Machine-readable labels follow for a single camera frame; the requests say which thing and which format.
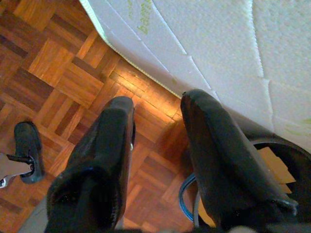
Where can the white quilted mattress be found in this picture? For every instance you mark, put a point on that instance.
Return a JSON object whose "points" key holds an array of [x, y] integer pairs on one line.
{"points": [[218, 43]]}

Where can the silver robot right leg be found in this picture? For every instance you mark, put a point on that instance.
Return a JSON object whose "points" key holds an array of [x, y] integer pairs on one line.
{"points": [[12, 166]]}

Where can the brown cardboard piece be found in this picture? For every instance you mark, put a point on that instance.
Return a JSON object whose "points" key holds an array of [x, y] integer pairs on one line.
{"points": [[274, 165]]}

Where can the black round bin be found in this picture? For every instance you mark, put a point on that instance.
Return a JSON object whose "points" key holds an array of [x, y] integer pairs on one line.
{"points": [[301, 165]]}

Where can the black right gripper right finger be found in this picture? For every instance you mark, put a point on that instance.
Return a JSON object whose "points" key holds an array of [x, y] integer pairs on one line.
{"points": [[218, 150]]}

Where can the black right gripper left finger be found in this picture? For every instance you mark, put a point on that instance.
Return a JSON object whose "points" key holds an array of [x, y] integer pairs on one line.
{"points": [[97, 157]]}

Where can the black robot right foot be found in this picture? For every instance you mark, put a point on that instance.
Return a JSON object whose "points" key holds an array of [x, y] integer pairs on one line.
{"points": [[26, 140]]}

